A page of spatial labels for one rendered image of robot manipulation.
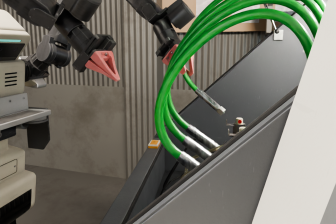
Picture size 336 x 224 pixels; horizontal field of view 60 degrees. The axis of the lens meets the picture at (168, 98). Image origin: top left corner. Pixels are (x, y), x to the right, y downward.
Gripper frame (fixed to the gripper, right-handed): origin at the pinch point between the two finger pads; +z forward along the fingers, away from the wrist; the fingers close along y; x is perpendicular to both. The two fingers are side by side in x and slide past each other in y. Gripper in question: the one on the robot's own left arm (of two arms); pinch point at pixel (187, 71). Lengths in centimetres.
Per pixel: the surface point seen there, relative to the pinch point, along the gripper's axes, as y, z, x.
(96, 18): 64, -175, 98
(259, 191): -25, 40, -17
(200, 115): 18.9, 1.4, 15.7
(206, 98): 3.4, 8.3, 0.9
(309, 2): -3.5, 13.7, -31.9
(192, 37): -21.2, 13.5, -17.5
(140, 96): 90, -95, 109
